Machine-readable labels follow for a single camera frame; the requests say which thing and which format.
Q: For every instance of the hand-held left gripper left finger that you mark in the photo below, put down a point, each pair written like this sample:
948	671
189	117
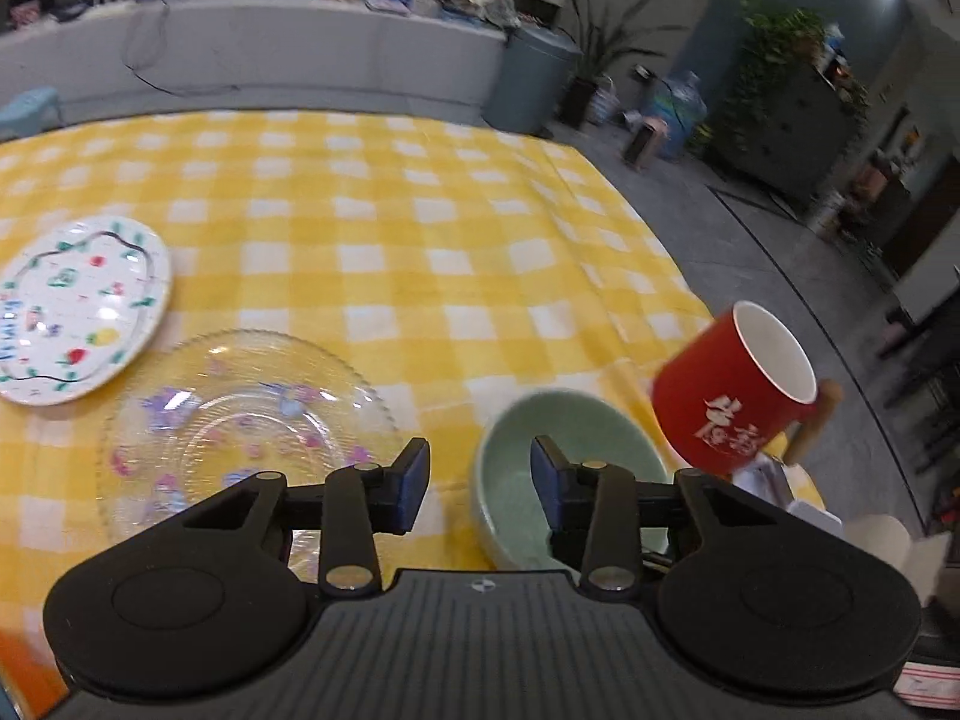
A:
412	484

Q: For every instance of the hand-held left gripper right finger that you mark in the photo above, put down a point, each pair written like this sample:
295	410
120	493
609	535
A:
544	491

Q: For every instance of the pale green ceramic bowl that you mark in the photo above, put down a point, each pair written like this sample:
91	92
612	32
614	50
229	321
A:
504	465

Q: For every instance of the clear glass plate with flowers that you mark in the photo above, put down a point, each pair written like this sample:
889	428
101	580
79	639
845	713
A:
240	405

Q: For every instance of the white plate with colourful print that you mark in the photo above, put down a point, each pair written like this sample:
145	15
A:
82	300

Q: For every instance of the white paper box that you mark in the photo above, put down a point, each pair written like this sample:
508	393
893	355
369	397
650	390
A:
780	491

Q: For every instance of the yellow white checkered tablecloth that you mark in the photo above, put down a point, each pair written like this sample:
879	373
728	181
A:
420	240

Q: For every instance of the brown cardboard box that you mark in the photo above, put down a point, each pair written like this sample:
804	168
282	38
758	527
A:
892	547

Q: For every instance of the pink small container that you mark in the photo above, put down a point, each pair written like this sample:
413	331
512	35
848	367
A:
645	142

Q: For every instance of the long-leaf plant in black pot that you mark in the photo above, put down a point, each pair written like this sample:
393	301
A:
577	101

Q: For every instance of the blue white plant pot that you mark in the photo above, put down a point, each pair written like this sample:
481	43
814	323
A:
606	101

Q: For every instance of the dark chair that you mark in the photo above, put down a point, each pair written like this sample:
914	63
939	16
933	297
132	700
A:
926	360

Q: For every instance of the blue water jug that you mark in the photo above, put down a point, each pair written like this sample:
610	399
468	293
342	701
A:
679	109

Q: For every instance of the grey round trash can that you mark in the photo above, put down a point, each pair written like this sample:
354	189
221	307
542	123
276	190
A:
525	82

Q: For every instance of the grey cabinet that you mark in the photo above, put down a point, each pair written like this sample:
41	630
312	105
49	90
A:
787	135

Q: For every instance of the white low counter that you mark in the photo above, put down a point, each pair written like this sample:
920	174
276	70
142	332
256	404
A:
300	52

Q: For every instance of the green vine plant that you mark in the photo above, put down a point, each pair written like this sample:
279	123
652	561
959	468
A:
780	45

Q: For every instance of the light blue plastic stool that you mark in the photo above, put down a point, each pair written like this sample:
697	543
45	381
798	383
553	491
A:
30	109

